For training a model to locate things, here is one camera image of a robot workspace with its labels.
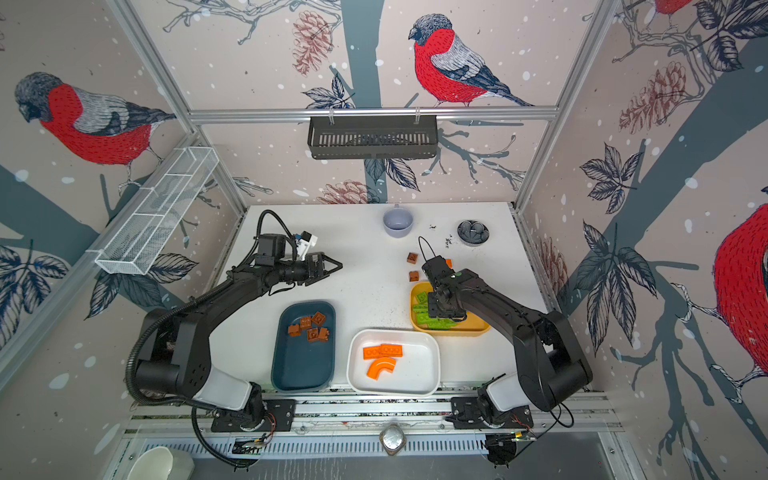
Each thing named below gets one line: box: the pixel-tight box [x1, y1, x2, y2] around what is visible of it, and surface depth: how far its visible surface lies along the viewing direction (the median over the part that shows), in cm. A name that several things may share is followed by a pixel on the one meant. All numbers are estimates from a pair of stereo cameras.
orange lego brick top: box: [380, 344, 403, 357], surface depth 85 cm
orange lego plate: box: [363, 344, 389, 360], surface depth 85 cm
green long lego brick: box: [427, 317, 457, 330], surface depth 89 cm
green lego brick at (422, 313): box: [413, 304, 432, 323], surface depth 92 cm
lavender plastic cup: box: [383, 203, 414, 238], surface depth 113 cm
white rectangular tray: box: [346, 328, 441, 397], surface depth 82 cm
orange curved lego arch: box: [366, 357, 397, 381], surface depth 82 cm
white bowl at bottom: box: [126, 446, 195, 480], surface depth 64 cm
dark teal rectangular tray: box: [271, 301, 336, 393], surface depth 84 cm
